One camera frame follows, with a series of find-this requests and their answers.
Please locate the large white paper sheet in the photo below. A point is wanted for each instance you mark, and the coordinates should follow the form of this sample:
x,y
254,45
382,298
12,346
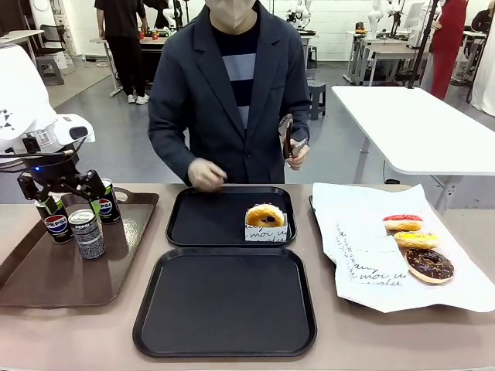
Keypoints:
x,y
363,201

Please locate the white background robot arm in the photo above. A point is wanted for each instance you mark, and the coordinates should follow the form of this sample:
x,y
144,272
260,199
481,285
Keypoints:
x,y
374,19

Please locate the dark metal serving tongs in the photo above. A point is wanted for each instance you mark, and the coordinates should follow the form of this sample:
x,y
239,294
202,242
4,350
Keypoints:
x,y
287,135

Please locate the bystander in red apron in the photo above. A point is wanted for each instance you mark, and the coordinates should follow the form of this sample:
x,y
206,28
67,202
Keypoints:
x,y
448,46

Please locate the black Pepsi can green top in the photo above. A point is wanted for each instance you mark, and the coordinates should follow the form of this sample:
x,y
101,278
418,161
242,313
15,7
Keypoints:
x,y
110,206
58,228

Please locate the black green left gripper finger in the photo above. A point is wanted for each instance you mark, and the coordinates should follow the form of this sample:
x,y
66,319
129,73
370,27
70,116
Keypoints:
x,y
36,189
93,185

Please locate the black white patterned Pepsi can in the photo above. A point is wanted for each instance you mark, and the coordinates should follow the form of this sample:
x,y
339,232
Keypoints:
x,y
89,235

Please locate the glazed donut in paper box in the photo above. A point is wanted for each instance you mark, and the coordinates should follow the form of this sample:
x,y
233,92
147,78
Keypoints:
x,y
267,233

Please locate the person's right hand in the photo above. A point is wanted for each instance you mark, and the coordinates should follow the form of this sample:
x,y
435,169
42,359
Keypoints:
x,y
205,174

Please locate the red frosted donut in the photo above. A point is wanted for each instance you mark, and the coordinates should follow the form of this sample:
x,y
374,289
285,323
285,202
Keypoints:
x,y
402,223

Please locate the black office chair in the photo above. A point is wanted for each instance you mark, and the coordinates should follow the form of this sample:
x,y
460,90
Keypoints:
x,y
52,38

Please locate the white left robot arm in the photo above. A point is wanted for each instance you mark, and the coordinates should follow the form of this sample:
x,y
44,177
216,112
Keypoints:
x,y
23,96

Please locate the grey plastic stool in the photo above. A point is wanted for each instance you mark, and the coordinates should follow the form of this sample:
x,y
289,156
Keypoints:
x,y
50,71
317,100

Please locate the yellow frosted donut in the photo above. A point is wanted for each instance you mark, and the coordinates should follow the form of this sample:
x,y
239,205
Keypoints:
x,y
415,240

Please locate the person's right forearm dark sleeve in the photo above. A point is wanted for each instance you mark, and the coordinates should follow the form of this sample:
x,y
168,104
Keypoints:
x,y
170,150

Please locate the seated bystander in black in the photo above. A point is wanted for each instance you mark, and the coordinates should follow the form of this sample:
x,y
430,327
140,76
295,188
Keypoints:
x,y
483,23

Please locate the person's left forearm dark sleeve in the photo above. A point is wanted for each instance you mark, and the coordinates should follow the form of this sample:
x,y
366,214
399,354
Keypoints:
x,y
301,135

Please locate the person in dark blazer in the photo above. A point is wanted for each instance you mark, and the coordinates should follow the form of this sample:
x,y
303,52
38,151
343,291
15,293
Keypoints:
x,y
216,116

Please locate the black stand pole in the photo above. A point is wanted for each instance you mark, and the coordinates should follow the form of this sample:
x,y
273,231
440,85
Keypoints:
x,y
421,42

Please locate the person's left hand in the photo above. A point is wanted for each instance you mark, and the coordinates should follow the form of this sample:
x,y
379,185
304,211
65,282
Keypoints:
x,y
299,158

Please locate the bystander in black clothes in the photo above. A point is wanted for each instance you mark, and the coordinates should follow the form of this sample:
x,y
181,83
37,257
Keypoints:
x,y
121,46

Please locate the white table with grey legs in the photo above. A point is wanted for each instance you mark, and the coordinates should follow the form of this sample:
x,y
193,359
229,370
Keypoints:
x,y
417,127

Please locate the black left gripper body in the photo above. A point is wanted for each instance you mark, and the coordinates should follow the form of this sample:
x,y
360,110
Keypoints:
x,y
52,170

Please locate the beige face mask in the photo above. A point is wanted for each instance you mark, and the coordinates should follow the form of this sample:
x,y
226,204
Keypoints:
x,y
230,13

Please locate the white background work table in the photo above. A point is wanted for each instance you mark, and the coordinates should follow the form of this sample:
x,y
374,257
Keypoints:
x,y
386,52

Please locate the plain glazed donut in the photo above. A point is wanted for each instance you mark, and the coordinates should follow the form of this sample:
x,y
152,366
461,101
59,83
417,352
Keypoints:
x,y
257,215

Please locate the chocolate frosted sprinkled donut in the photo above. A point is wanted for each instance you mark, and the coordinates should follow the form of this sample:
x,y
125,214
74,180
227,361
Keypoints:
x,y
429,266

